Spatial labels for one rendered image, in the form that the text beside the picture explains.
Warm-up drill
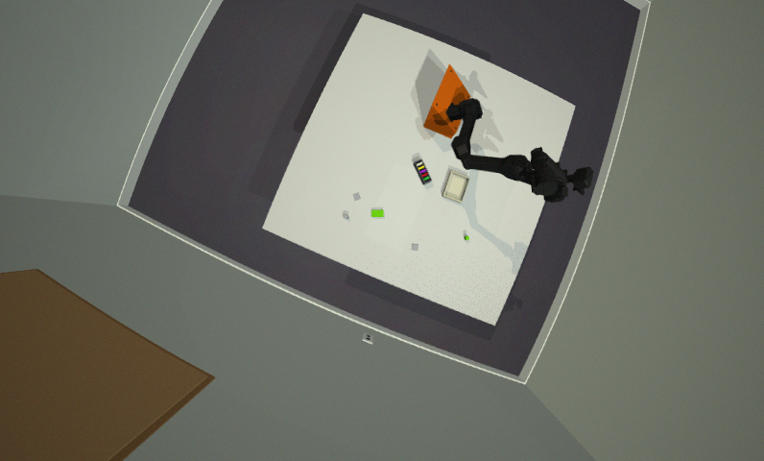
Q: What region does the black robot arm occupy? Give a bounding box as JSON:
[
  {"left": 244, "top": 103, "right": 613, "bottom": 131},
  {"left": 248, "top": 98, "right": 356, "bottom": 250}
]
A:
[{"left": 446, "top": 98, "right": 568, "bottom": 203}]

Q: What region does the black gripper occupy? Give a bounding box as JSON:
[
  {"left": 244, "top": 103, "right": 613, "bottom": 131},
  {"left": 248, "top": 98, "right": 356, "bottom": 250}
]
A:
[{"left": 555, "top": 161, "right": 594, "bottom": 195}]

